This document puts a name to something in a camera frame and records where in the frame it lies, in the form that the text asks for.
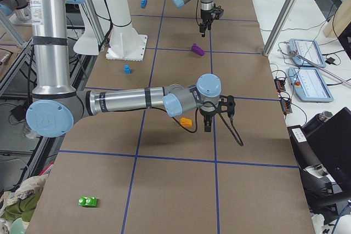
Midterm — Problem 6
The aluminium frame post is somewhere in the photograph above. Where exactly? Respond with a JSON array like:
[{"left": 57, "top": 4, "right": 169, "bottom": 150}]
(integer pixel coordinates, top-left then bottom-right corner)
[{"left": 262, "top": 0, "right": 296, "bottom": 56}]

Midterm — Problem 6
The near teach pendant tablet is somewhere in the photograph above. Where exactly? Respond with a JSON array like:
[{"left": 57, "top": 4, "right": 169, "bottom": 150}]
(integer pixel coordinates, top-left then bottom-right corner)
[{"left": 287, "top": 67, "right": 334, "bottom": 102}]

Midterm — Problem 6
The purple trapezoid block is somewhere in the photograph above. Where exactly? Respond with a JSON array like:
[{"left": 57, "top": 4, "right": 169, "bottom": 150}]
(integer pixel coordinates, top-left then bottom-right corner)
[{"left": 191, "top": 43, "right": 205, "bottom": 56}]

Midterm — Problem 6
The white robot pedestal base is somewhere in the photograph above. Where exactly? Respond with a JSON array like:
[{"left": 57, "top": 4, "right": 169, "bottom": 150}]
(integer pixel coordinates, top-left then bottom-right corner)
[{"left": 106, "top": 0, "right": 148, "bottom": 61}]

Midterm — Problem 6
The long blue studded brick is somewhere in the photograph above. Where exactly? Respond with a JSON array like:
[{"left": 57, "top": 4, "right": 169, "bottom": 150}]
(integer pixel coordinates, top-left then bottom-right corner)
[{"left": 140, "top": 0, "right": 148, "bottom": 9}]

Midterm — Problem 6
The green block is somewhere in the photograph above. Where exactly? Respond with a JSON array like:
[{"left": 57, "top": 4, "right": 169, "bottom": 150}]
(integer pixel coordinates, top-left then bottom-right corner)
[{"left": 78, "top": 196, "right": 98, "bottom": 208}]

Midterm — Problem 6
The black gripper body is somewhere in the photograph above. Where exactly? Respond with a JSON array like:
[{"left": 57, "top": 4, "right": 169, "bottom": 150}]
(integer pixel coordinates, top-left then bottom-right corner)
[
  {"left": 200, "top": 105, "right": 218, "bottom": 121},
  {"left": 200, "top": 9, "right": 213, "bottom": 26}
]

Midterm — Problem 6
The far teach pendant tablet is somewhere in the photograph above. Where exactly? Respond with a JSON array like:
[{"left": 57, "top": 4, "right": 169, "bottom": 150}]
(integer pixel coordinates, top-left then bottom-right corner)
[{"left": 288, "top": 38, "right": 326, "bottom": 68}]

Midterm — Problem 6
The small blue block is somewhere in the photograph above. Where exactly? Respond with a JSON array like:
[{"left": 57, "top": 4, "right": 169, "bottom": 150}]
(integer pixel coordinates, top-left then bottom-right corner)
[{"left": 123, "top": 65, "right": 132, "bottom": 75}]

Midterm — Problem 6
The teach pendant tablet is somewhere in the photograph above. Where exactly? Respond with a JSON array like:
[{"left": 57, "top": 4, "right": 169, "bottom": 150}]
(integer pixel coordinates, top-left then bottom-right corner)
[
  {"left": 287, "top": 67, "right": 334, "bottom": 102},
  {"left": 288, "top": 38, "right": 326, "bottom": 68}
]

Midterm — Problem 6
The white chair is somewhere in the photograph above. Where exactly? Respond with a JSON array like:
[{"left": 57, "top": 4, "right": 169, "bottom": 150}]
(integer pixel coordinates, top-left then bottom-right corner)
[{"left": 73, "top": 0, "right": 110, "bottom": 55}]

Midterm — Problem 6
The orange trapezoid block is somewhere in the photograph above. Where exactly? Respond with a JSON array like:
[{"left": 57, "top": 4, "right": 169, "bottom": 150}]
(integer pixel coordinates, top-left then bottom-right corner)
[{"left": 180, "top": 117, "right": 193, "bottom": 128}]

